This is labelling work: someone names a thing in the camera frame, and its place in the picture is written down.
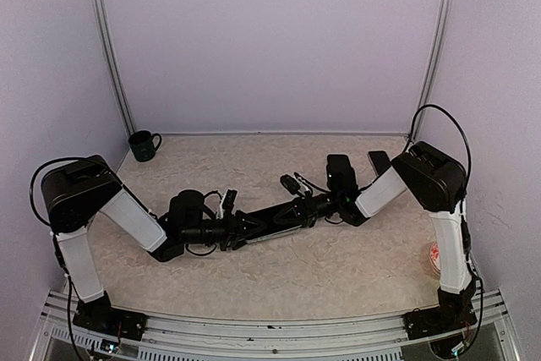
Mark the dark green mug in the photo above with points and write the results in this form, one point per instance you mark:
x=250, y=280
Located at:
x=144, y=145

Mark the blue smartphone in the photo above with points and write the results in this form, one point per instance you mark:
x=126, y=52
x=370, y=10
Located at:
x=379, y=161

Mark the black phone case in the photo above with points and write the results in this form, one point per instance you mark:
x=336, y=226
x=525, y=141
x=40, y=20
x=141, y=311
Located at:
x=338, y=159

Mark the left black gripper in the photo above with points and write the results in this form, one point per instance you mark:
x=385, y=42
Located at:
x=236, y=230

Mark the red white patterned bowl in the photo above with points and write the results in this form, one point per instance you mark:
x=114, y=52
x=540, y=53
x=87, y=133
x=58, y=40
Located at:
x=434, y=258

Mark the front aluminium rail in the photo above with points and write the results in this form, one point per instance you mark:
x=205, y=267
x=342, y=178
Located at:
x=169, y=337

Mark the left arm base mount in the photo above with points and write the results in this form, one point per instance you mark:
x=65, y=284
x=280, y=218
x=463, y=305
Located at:
x=98, y=315

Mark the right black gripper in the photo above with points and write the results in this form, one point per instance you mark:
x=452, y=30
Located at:
x=304, y=210

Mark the aluminium frame post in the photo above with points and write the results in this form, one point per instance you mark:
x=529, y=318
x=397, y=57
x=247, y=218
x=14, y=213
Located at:
x=436, y=50
x=100, y=12

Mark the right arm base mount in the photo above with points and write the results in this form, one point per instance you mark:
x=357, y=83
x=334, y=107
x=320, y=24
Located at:
x=453, y=312

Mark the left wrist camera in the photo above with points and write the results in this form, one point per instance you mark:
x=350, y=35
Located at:
x=226, y=204

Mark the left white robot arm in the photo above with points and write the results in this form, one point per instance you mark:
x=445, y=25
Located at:
x=77, y=190

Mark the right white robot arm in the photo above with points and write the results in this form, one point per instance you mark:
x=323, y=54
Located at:
x=437, y=181

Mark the left aluminium frame post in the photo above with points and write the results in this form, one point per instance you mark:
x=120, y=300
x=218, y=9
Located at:
x=100, y=12

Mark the right aluminium frame post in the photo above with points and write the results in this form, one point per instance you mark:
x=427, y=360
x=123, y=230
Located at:
x=436, y=50

